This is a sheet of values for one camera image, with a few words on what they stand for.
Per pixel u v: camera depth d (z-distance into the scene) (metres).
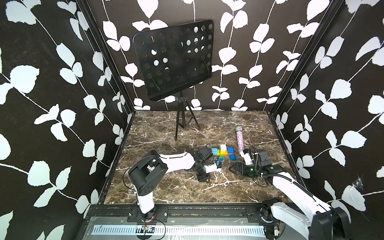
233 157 0.93
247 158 0.78
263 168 0.64
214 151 0.86
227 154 0.87
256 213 0.73
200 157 0.71
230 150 0.86
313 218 0.42
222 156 0.87
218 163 0.78
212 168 0.78
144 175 0.47
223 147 0.82
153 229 0.72
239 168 0.75
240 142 0.99
